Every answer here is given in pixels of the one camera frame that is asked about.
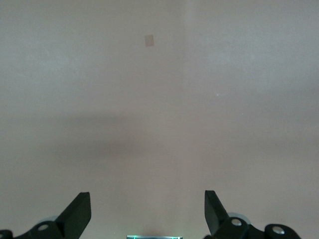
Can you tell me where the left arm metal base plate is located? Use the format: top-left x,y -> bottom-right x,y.
126,235 -> 184,239

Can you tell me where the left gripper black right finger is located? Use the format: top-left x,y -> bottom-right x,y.
203,190 -> 304,239

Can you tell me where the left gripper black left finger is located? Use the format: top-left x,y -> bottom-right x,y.
0,191 -> 92,239

